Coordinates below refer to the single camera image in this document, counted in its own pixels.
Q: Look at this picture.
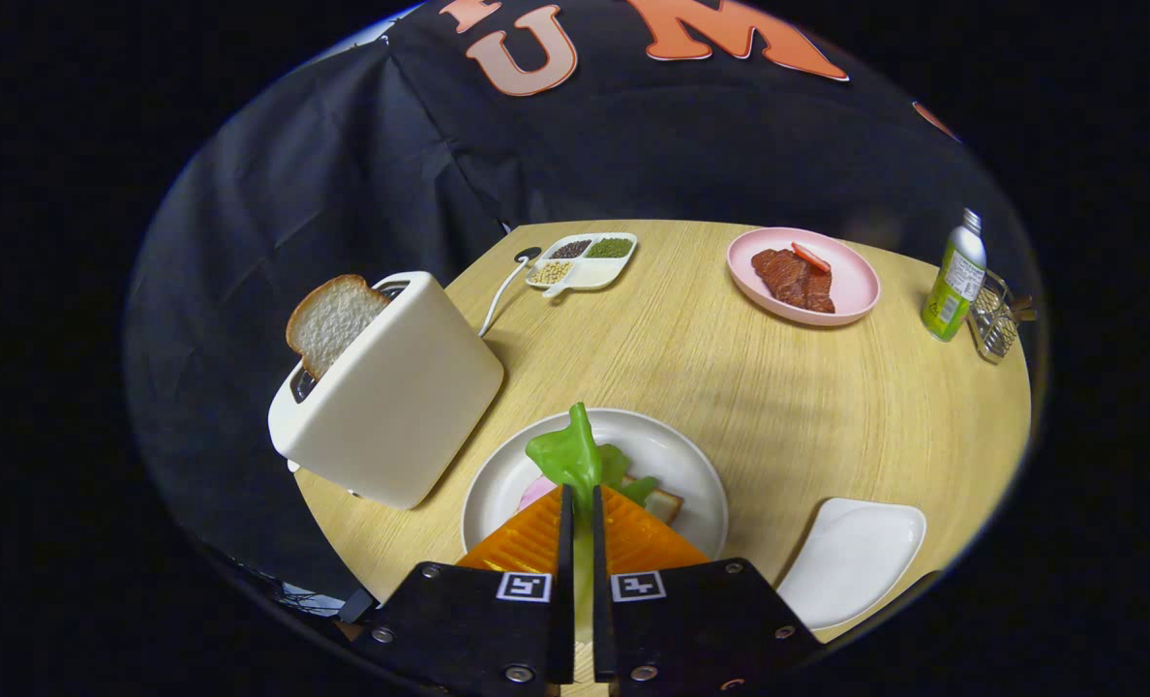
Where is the toasted bread slice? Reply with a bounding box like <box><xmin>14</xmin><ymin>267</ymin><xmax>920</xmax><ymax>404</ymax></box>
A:
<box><xmin>286</xmin><ymin>274</ymin><xmax>392</xmax><ymax>380</ymax></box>

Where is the white round plate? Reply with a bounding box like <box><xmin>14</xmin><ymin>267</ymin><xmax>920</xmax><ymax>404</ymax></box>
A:
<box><xmin>461</xmin><ymin>408</ymin><xmax>730</xmax><ymax>562</ymax></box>

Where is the white toaster power cable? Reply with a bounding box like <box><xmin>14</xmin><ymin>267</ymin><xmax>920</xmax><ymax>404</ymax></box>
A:
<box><xmin>478</xmin><ymin>247</ymin><xmax>542</xmax><ymax>338</ymax></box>

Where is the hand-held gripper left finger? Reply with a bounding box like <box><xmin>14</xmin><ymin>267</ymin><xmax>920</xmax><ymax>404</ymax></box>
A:
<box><xmin>338</xmin><ymin>484</ymin><xmax>576</xmax><ymax>697</ymax></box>

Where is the metal wire basket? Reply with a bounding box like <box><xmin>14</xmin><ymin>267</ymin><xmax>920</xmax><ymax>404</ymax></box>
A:
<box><xmin>967</xmin><ymin>269</ymin><xmax>1039</xmax><ymax>365</ymax></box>

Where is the green lettuce leaf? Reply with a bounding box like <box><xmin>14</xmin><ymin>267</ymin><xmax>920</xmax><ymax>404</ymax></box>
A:
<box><xmin>525</xmin><ymin>402</ymin><xmax>660</xmax><ymax>640</ymax></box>

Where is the white divided spice dish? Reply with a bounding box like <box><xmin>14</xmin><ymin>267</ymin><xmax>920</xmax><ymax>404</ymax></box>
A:
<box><xmin>525</xmin><ymin>232</ymin><xmax>638</xmax><ymax>298</ymax></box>

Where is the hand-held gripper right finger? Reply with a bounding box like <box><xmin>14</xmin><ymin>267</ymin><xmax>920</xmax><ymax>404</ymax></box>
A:
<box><xmin>591</xmin><ymin>484</ymin><xmax>823</xmax><ymax>697</ymax></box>

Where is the pink round plate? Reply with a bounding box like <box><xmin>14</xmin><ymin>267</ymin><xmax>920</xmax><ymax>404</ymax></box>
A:
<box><xmin>726</xmin><ymin>227</ymin><xmax>881</xmax><ymax>327</ymax></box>

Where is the cream white toaster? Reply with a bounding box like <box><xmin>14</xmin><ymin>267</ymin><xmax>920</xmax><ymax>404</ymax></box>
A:
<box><xmin>267</xmin><ymin>270</ymin><xmax>505</xmax><ymax>511</ymax></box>

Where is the brown meat slice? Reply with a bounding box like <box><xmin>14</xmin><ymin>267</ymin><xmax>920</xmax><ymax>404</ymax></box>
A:
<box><xmin>751</xmin><ymin>248</ymin><xmax>836</xmax><ymax>314</ymax></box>

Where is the square white bread slice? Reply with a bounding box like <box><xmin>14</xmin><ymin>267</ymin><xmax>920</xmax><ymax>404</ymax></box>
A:
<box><xmin>623</xmin><ymin>479</ymin><xmax>684</xmax><ymax>526</ymax></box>

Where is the silver bottle green label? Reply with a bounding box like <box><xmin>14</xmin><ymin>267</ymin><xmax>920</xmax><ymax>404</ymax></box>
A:
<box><xmin>921</xmin><ymin>208</ymin><xmax>988</xmax><ymax>343</ymax></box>

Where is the white leaf-shaped dish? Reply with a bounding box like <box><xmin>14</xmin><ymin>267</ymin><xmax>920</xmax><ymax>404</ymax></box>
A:
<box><xmin>776</xmin><ymin>498</ymin><xmax>927</xmax><ymax>632</ymax></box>

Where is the black backdrop cloth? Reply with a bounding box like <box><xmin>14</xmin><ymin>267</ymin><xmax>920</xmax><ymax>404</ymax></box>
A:
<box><xmin>125</xmin><ymin>0</ymin><xmax>1021</xmax><ymax>621</ymax></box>

